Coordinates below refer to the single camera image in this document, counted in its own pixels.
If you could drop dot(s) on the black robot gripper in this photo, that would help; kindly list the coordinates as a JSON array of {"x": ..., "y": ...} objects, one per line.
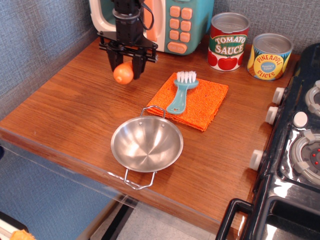
[{"x": 128, "y": 40}]

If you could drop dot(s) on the orange plastic toy carrot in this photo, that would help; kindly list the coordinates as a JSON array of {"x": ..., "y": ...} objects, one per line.
[{"x": 123, "y": 73}]

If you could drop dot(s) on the small steel two-handled bowl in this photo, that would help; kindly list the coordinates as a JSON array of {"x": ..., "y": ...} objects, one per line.
[{"x": 146, "y": 144}]

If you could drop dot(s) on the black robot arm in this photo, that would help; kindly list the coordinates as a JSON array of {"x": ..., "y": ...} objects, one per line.
[{"x": 128, "y": 6}]

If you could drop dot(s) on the orange folded cloth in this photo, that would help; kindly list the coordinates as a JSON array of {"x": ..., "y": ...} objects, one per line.
[{"x": 202, "y": 102}]

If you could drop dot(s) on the teal toy scrub brush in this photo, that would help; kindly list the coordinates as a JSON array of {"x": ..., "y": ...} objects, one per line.
[{"x": 185, "y": 80}]

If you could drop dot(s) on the teal and white toy microwave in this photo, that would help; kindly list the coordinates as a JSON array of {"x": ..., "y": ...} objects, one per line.
[{"x": 179, "y": 25}]

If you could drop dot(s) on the tomato sauce toy can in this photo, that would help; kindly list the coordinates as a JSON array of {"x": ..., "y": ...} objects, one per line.
[{"x": 227, "y": 41}]

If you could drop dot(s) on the pineapple slices toy can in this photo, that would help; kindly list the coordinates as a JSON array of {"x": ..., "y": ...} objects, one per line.
[{"x": 269, "y": 56}]

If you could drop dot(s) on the orange fuzzy object bottom left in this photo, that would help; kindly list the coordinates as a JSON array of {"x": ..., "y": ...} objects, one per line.
[{"x": 21, "y": 235}]

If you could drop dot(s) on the black toy stove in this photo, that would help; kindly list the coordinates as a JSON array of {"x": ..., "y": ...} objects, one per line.
[{"x": 286, "y": 193}]

